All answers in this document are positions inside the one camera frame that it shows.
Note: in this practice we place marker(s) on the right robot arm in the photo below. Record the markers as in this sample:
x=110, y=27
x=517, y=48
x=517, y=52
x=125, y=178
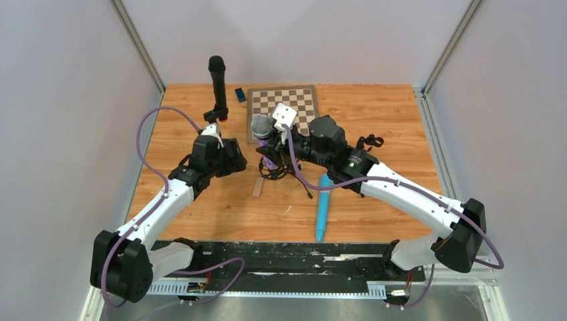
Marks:
x=457, y=229

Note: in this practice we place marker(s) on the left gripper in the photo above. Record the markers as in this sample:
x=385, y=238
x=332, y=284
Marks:
x=216, y=116

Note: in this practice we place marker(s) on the black clip tripod mic stand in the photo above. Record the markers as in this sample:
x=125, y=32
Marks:
x=367, y=143

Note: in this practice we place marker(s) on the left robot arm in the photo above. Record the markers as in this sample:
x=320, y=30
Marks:
x=124, y=263

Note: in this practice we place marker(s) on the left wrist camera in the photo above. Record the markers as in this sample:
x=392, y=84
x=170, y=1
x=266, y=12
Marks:
x=213, y=130

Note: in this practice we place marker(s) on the small wooden block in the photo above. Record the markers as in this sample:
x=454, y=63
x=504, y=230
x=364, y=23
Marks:
x=258, y=187

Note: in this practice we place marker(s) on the black round-base mic stand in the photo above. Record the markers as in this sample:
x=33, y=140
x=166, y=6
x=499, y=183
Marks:
x=212, y=116

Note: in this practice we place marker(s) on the blue microphone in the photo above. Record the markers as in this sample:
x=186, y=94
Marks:
x=322, y=214

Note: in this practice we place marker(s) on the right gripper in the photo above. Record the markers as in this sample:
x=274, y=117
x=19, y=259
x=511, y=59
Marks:
x=275, y=144

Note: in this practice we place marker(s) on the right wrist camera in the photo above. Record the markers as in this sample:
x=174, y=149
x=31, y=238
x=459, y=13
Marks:
x=283, y=115

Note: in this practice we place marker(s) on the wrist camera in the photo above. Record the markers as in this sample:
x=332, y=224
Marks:
x=213, y=130
x=283, y=115

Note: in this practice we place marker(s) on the black microphone orange end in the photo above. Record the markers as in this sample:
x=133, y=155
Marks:
x=217, y=70

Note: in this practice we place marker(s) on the purple glitter microphone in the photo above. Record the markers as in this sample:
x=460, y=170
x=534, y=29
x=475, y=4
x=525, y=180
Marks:
x=262, y=129

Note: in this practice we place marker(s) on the blue toy brick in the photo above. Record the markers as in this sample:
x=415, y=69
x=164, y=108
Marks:
x=240, y=94

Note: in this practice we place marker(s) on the chessboard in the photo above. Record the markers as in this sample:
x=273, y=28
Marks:
x=303, y=99

